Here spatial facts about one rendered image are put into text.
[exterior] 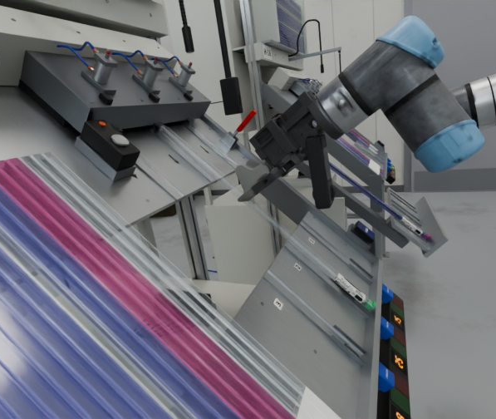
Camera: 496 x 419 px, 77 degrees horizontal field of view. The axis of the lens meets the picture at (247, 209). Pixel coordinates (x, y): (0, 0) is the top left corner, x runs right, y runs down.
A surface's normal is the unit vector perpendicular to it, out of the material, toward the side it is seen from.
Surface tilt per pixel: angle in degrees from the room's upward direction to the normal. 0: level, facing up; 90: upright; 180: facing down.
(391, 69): 87
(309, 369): 44
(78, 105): 90
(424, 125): 94
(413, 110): 91
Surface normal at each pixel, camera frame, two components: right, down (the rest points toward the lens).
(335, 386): 0.53, -0.68
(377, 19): -0.44, 0.33
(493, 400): -0.15, -0.94
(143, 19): 0.91, -0.01
